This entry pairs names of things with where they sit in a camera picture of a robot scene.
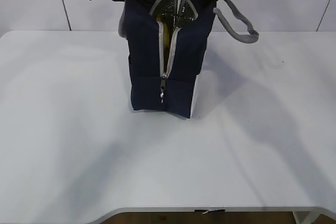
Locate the yellow banana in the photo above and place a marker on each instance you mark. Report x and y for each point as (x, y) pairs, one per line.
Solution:
(165, 28)

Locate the navy blue lunch bag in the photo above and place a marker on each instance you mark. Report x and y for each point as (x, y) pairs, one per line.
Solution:
(164, 80)

